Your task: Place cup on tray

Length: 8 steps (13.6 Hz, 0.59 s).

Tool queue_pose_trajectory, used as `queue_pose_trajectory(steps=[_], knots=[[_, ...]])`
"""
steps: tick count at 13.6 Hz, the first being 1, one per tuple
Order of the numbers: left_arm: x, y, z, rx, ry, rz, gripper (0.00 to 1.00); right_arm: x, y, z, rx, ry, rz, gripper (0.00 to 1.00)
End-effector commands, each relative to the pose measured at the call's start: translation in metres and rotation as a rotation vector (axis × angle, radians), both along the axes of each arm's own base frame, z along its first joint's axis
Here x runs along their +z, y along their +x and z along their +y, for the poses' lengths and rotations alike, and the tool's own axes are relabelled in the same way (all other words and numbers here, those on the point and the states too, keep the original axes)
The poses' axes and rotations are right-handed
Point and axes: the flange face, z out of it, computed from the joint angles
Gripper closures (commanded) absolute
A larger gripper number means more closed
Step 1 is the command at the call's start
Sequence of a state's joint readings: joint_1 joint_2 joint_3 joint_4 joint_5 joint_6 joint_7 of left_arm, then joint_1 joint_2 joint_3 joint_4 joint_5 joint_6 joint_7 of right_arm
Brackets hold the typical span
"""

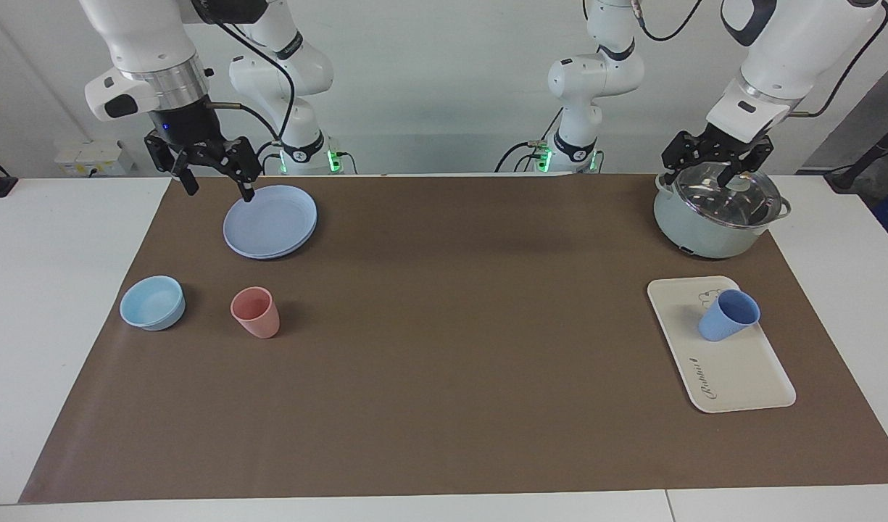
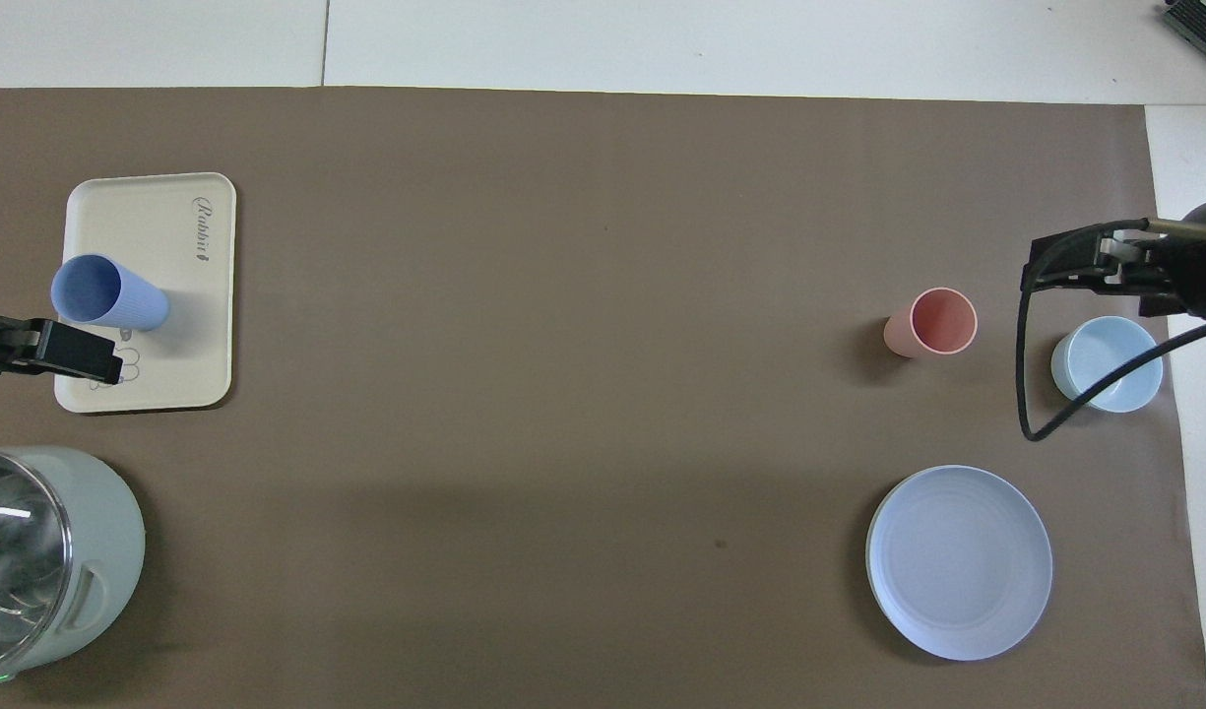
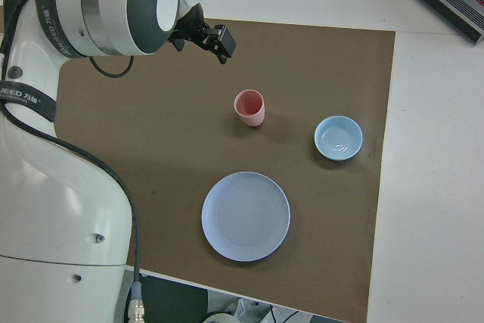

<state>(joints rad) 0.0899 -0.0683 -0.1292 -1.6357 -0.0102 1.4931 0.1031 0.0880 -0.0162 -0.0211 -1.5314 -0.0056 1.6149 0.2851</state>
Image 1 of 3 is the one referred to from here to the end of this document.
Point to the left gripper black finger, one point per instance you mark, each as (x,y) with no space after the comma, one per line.
(755,156)
(681,156)

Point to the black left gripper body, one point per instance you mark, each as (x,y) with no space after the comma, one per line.
(730,138)

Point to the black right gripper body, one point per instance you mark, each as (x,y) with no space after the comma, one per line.
(190,127)

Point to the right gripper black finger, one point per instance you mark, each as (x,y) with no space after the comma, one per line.
(183,170)
(244,163)

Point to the pink cup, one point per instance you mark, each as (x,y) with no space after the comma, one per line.
(256,315)

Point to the blue ribbed cup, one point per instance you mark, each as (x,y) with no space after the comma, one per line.
(726,319)

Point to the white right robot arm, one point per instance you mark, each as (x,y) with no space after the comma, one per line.
(143,36)

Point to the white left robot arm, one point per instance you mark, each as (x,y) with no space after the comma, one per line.
(791,51)

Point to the cream rabbit print tray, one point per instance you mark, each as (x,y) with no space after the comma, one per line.
(733,377)

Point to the glass pot lid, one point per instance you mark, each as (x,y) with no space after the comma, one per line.
(726,203)

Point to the blue plate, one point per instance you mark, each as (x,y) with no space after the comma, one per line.
(270,225)

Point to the pale green cooking pot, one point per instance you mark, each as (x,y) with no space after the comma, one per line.
(694,232)

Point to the black stand pole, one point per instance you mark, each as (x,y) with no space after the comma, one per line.
(860,163)

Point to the light blue bowl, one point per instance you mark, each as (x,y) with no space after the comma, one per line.
(152,303)

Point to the brown table mat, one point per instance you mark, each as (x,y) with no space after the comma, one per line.
(444,362)

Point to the white wall socket box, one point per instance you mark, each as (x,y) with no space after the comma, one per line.
(88,156)

